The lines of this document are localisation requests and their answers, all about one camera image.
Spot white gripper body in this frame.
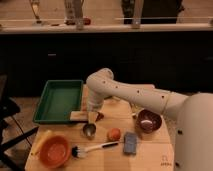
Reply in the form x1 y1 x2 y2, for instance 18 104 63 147
87 99 103 123

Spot tan and black eraser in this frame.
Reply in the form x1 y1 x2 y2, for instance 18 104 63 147
70 111 88 122

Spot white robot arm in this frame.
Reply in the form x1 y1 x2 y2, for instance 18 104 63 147
86 68 213 171

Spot small metal cup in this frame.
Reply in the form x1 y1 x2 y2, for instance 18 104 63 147
83 123 96 139

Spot brown pretzel pile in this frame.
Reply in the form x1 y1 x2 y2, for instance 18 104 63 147
96 113 104 121

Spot green plastic tray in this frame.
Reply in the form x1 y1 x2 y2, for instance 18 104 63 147
33 80 83 124

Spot orange round fruit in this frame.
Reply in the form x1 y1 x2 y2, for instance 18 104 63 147
107 128 121 141

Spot white dish brush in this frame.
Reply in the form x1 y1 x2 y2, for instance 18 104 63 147
71 141 119 158

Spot blue sponge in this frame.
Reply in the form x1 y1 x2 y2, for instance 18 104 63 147
123 132 137 155

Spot dark red bowl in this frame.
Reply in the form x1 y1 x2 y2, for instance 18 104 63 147
136 110 162 134

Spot yellow banana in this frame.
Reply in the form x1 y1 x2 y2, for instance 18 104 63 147
31 130 53 155

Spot orange plastic bowl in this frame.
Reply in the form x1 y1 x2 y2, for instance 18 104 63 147
39 135 70 169

